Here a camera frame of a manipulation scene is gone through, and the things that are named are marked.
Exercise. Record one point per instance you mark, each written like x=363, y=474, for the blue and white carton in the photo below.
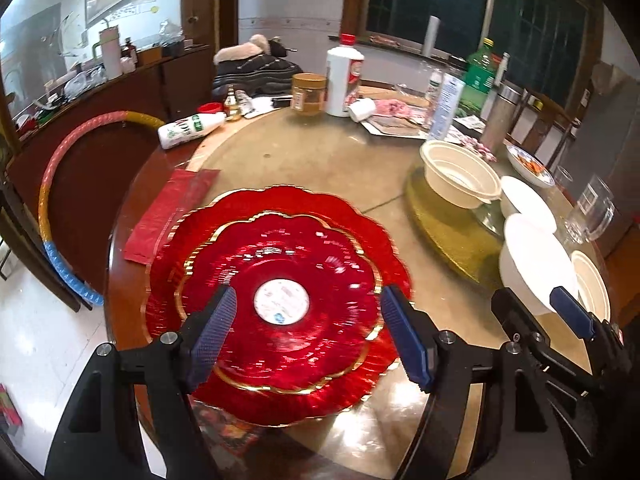
x=445, y=105

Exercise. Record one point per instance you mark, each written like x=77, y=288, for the blue patterned dish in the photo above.
x=530, y=165

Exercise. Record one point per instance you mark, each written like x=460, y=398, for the white liquor bottle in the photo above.
x=342, y=80

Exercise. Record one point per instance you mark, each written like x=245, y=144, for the small drinking glass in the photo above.
x=564, y=177

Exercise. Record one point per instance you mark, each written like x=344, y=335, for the small glass bottle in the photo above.
x=231, y=106

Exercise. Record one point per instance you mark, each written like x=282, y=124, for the pink food packet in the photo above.
x=397, y=108

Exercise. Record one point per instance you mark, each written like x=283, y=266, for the small black device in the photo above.
x=282, y=101

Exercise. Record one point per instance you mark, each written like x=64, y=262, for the clear plastic bag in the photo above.
x=85, y=82

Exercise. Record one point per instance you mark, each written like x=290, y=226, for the peanut butter jar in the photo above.
x=308, y=97

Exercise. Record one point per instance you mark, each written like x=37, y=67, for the white flask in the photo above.
x=111, y=52

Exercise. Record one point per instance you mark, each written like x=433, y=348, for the brown glass bottle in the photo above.
x=129, y=52

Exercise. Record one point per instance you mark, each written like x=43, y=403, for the small white cup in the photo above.
x=362, y=110

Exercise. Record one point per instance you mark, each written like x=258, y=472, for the golden round board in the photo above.
x=450, y=230

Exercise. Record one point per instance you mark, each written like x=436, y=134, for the grey metal cabinet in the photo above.
x=610, y=150

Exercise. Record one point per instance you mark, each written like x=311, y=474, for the flat grey tray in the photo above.
x=392, y=125

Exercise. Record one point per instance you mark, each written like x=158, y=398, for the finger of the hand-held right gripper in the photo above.
x=515, y=315
x=570, y=305

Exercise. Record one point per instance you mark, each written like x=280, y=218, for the glass mug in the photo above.
x=592, y=210

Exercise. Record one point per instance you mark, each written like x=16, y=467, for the colourful box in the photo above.
x=10, y=410

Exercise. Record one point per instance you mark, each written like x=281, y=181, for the wooden chair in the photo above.
x=545, y=120

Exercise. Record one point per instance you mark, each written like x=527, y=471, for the white milk bottle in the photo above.
x=190, y=129

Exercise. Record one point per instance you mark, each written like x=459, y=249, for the wooden sideboard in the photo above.
x=185, y=80

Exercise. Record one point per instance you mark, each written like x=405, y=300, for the multicoloured hula hoop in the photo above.
x=42, y=195

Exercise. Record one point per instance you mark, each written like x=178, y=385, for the brown paper bag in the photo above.
x=610, y=75

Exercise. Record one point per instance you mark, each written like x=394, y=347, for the red plastic bag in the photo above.
x=160, y=215

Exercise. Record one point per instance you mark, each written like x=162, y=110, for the pile of pink candies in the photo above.
x=477, y=149

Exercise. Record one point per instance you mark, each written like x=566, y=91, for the green plastic bottle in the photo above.
x=479, y=77

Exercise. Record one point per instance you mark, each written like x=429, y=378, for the steel thermos flask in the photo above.
x=500, y=120

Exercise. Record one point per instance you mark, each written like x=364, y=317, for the large cream disposable bowl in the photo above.
x=460, y=175

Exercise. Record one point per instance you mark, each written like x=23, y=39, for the printed red paper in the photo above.
x=225, y=430

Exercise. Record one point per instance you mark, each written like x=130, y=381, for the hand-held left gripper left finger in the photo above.
x=212, y=340

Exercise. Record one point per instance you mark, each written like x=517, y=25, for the red jar lid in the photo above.
x=210, y=108

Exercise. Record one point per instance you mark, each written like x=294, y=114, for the black fur-lined boot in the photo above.
x=281, y=46
x=250, y=72

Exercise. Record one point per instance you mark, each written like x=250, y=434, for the white paper roll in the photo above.
x=431, y=35

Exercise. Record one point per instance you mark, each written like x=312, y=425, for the white foam bowl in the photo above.
x=527, y=202
x=537, y=265

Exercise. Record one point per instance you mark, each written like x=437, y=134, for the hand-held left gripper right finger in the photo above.
x=407, y=340

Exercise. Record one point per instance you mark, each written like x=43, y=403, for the large red scalloped plate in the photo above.
x=165, y=270

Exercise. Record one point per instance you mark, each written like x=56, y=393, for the small cream disposable bowl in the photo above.
x=592, y=285

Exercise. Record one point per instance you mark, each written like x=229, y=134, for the clear water bottle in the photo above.
x=434, y=87

